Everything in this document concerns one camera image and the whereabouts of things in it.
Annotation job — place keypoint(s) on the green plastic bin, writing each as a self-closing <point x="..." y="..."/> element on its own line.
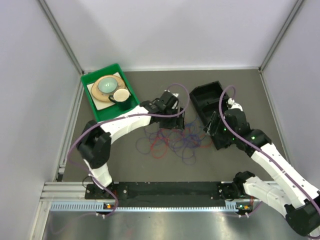
<point x="113" y="111"/>

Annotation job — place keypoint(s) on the light teal bowl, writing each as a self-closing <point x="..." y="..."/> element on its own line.
<point x="107" y="85"/>

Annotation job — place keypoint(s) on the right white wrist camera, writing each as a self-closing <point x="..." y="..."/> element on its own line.
<point x="232" y="104"/>

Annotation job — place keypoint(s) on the black three-compartment tray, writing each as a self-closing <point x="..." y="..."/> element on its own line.
<point x="205" y="99"/>

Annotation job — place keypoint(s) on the white square board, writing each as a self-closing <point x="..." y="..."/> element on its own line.
<point x="100" y="105"/>

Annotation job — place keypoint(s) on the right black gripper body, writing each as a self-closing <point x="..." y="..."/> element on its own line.
<point x="221" y="132"/>

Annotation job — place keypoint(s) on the dark green mug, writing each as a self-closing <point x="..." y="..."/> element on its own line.
<point x="121" y="98"/>

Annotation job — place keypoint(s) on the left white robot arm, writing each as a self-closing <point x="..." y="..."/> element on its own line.
<point x="95" y="144"/>

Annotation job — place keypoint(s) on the slotted grey cable duct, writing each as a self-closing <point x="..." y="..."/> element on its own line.
<point x="91" y="206"/>

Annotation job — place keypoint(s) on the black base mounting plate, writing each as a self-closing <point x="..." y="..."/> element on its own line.
<point x="215" y="190"/>

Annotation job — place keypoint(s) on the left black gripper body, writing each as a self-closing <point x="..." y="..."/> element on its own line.
<point x="176" y="123"/>

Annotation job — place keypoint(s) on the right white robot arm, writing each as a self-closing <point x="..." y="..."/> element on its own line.
<point x="297" y="200"/>

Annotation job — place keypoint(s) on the wooden round plate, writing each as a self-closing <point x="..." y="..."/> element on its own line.
<point x="104" y="97"/>

